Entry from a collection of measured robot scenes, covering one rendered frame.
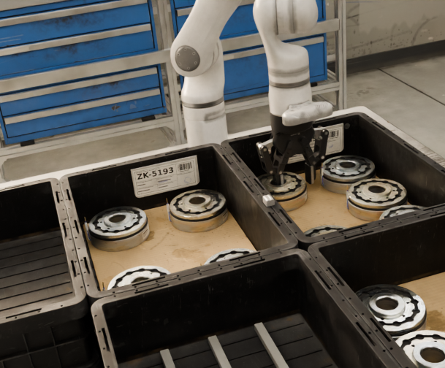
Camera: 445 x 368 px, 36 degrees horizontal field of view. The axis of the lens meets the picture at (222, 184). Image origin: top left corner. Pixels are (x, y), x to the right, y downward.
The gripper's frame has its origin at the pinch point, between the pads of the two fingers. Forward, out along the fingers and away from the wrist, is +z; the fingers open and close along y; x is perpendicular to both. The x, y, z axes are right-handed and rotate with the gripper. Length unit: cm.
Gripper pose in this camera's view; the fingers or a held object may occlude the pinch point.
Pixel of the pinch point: (294, 179)
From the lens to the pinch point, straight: 129.2
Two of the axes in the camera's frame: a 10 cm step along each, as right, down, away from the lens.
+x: 3.9, 3.9, -8.4
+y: -9.2, 2.6, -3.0
